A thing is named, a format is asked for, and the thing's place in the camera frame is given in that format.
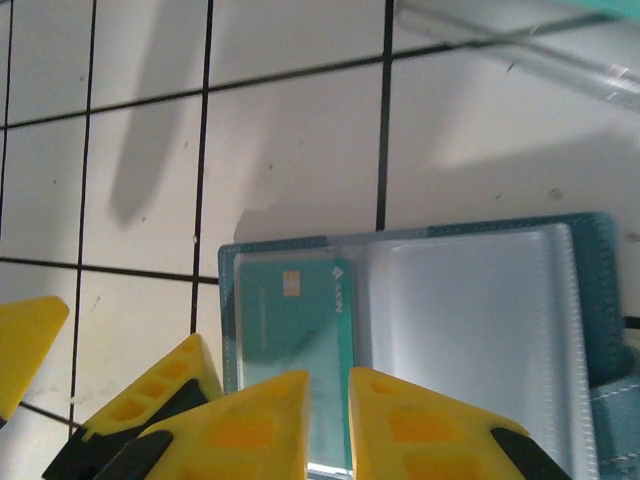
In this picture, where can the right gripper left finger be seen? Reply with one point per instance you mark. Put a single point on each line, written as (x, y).
(240, 435)

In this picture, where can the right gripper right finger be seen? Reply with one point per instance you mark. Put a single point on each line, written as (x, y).
(415, 435)

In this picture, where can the teal leather card holder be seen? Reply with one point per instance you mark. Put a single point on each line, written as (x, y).
(475, 310)

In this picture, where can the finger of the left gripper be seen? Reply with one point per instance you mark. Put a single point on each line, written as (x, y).
(150, 395)
(30, 345)

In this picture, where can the clear plastic card box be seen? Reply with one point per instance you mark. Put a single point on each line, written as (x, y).
(565, 62)

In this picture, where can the teal AION card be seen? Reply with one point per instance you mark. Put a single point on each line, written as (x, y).
(285, 340)

